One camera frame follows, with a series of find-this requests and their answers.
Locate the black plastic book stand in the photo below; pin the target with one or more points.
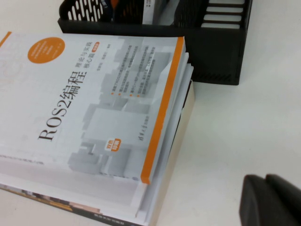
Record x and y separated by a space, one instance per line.
211 58

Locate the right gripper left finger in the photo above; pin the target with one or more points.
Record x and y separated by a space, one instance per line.
258 204

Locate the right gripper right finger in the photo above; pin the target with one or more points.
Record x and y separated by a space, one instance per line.
291 204

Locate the cream paged dark cover book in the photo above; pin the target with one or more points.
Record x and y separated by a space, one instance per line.
168 164

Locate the dark mobile robot book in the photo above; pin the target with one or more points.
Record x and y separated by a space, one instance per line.
115 7

